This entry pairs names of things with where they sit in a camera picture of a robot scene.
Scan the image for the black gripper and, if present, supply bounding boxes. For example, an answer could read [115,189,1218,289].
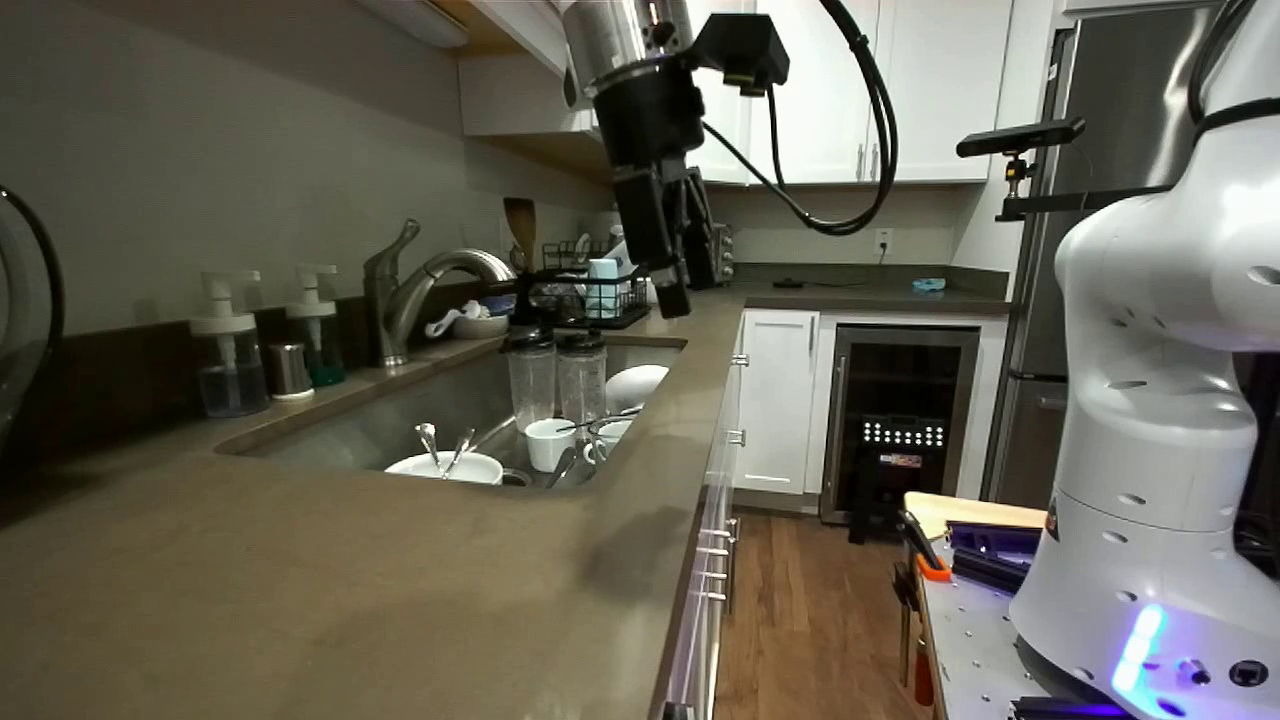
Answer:
[597,61,715,318]

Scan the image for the stainless steel kitchen tap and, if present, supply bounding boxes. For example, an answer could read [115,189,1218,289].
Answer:
[363,220,515,369]

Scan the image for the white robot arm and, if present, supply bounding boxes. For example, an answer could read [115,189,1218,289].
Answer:
[1010,0,1280,720]

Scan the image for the white plate in sink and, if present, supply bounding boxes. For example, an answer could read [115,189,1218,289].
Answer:
[604,364,668,412]

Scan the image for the black dish rack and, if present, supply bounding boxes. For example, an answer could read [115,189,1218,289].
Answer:
[514,255,645,329]

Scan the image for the white lower cabinet door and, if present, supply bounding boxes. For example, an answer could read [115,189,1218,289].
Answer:
[738,306,815,497]

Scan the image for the clear glass jar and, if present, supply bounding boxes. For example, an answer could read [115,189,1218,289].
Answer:
[556,337,610,422]

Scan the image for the white mug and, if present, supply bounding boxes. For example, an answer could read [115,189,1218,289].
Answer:
[525,414,576,473]

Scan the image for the white upper cabinets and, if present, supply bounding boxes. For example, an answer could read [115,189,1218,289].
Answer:
[462,0,1021,185]

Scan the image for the stainless steel sink basin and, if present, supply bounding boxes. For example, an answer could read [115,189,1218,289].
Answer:
[225,353,645,489]

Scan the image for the black wine cooler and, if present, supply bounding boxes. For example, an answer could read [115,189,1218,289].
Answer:
[819,324,976,545]

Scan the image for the white bowl with spoons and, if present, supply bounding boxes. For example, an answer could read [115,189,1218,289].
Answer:
[388,422,504,482]

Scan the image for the green soap dispenser bottle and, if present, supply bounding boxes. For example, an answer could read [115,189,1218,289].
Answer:
[290,263,345,386]

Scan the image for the clear soap dispenser bottle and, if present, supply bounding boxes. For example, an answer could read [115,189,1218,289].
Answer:
[188,272,265,418]

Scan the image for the stainless steel refrigerator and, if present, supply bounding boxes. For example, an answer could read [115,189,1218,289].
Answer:
[979,5,1214,507]

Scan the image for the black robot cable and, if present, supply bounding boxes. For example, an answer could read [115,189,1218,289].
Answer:
[701,0,904,240]

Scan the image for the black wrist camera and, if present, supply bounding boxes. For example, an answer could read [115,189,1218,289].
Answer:
[693,11,787,95]

